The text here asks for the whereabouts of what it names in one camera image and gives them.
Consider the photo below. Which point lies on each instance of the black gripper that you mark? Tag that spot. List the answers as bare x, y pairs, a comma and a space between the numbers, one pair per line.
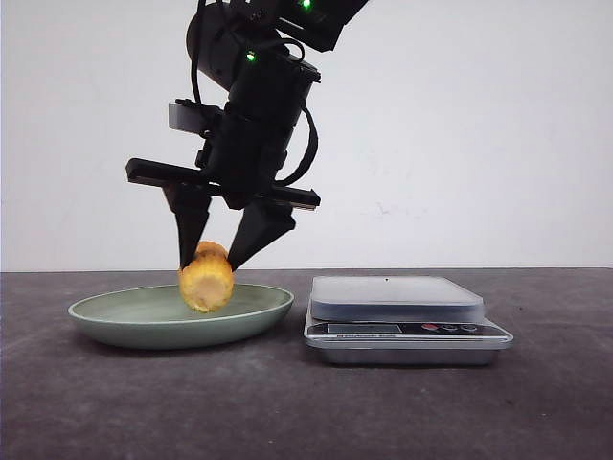
240, 159

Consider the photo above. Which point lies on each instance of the yellow corn cob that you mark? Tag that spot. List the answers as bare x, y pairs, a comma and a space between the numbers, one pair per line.
206, 284

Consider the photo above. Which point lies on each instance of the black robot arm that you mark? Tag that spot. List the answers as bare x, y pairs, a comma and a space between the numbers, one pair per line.
255, 50

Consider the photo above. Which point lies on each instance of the green round plate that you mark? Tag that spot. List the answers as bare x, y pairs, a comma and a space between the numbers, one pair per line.
156, 318

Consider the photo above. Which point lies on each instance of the silver digital kitchen scale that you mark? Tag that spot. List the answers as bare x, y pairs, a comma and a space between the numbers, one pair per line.
400, 320

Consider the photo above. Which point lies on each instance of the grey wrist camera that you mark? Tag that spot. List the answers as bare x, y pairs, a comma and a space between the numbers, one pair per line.
197, 118

